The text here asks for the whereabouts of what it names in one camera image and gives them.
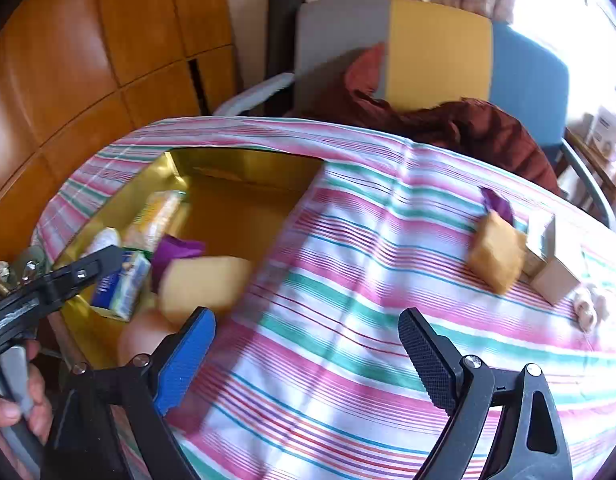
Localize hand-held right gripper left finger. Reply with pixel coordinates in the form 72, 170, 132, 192
40, 306, 217, 480

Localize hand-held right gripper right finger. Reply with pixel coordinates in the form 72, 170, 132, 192
398, 308, 573, 480

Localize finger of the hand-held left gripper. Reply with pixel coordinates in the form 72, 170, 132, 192
35, 246, 125, 306

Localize blue tissue packet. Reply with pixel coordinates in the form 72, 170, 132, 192
90, 252, 151, 321

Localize yellow cake purple wrapper packet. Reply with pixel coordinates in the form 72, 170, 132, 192
155, 236, 253, 323
468, 186, 528, 295

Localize clear bag white candies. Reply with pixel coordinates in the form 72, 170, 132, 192
124, 190, 185, 253

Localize beige cardboard box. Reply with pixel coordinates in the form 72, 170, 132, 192
530, 252, 586, 306

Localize golden tin box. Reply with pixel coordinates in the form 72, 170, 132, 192
53, 147, 325, 371

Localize white knotted plastic bag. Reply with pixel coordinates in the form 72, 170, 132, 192
572, 282, 611, 333

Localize person's left hand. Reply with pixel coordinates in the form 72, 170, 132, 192
0, 340, 54, 443

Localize striped tablecloth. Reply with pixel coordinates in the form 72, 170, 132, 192
30, 116, 616, 480

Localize wooden wardrobe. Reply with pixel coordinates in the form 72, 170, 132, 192
0, 0, 239, 266

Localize dark red jacket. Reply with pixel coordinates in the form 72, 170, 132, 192
308, 42, 563, 196

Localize white carton box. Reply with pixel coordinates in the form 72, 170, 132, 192
588, 105, 616, 161

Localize black rolled mat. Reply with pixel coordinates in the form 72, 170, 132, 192
265, 0, 306, 116

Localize grey yellow blue sofa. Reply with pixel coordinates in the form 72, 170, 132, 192
213, 0, 616, 231

